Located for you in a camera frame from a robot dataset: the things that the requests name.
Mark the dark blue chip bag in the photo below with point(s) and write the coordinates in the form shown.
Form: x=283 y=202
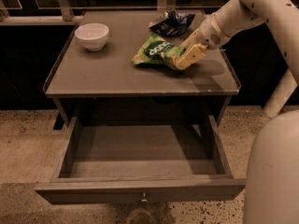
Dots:
x=172 y=23

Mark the white ceramic bowl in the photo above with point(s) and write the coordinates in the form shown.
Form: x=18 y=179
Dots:
x=92 y=36

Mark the small metal drawer knob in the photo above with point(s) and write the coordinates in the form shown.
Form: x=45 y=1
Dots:
x=144 y=198

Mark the green rice chip bag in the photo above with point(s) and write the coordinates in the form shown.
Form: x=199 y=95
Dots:
x=158 y=51

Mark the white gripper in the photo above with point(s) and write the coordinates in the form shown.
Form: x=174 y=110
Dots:
x=207 y=32

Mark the grey wooden drawer cabinet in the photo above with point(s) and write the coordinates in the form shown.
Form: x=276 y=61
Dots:
x=109 y=72

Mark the open grey top drawer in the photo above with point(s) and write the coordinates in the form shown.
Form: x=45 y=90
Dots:
x=116 y=162

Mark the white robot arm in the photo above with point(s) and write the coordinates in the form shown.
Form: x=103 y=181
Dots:
x=272 y=185

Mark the metal railing frame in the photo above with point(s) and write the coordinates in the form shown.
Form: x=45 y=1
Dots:
x=124 y=3

